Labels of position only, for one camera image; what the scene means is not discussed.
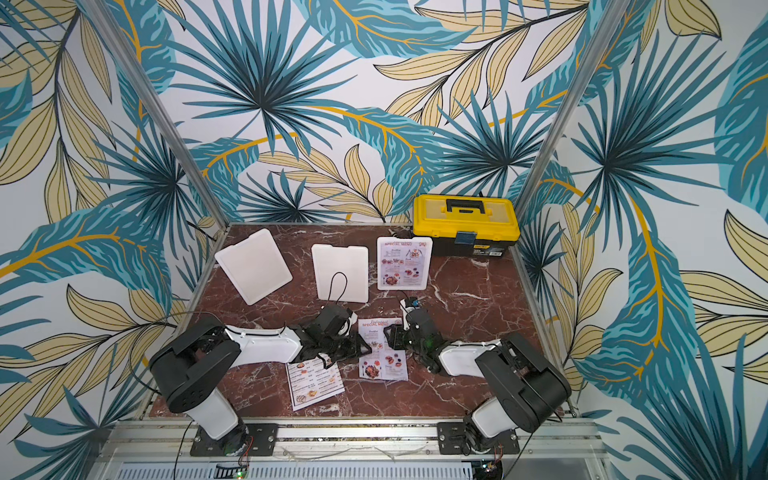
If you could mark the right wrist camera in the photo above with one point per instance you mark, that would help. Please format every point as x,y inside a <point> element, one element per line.
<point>412,313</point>

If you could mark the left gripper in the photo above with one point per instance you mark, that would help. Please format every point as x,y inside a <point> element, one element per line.
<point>355,351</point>

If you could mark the pink menu sheet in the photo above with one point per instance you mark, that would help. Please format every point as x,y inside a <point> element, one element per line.
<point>383,363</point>

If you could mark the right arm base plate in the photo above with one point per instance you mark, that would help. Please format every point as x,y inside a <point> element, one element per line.
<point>462,438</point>

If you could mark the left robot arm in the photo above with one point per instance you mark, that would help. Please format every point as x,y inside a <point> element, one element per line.
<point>189,369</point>

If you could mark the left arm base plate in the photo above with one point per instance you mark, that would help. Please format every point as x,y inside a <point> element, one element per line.
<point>246,439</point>

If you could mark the yellow header menu sheet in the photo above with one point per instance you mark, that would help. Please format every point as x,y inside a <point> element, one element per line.
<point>310,382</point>

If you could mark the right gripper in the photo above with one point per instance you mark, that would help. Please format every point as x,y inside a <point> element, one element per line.
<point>405,339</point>

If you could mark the aluminium front rail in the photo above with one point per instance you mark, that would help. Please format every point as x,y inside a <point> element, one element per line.
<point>355,448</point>

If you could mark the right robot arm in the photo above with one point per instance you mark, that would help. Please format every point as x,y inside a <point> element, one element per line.
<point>526,388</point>

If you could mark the white menu rack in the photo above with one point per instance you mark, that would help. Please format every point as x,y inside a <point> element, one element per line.
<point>341,273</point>
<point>255,266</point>
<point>404,264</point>

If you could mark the yellow black toolbox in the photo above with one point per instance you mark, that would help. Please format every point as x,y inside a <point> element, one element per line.
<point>461,226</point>

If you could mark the restaurant special menu sheet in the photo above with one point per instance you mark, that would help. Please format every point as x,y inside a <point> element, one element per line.
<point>403,263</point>

